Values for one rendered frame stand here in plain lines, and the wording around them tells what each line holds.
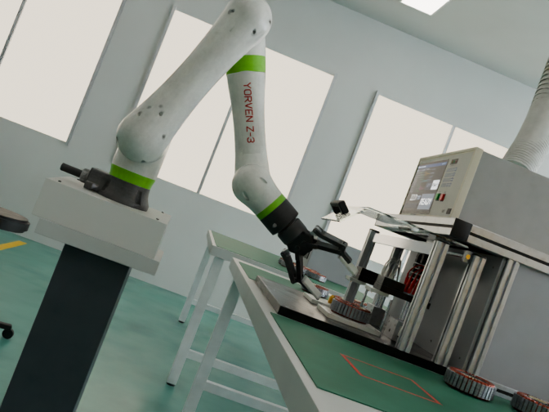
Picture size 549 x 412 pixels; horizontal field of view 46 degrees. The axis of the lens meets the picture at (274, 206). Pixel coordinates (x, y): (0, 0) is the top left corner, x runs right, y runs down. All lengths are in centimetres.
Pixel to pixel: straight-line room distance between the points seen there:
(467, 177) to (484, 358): 45
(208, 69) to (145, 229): 44
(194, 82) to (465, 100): 559
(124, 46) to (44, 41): 76
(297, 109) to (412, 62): 129
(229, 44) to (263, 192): 38
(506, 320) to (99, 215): 105
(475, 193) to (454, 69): 536
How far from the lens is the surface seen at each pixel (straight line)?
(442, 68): 702
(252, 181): 166
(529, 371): 175
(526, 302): 171
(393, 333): 178
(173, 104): 163
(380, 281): 178
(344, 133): 662
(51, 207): 172
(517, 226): 180
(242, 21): 166
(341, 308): 173
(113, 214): 170
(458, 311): 165
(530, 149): 316
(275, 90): 656
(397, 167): 674
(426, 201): 194
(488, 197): 176
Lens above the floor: 93
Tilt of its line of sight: 2 degrees up
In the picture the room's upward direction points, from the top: 21 degrees clockwise
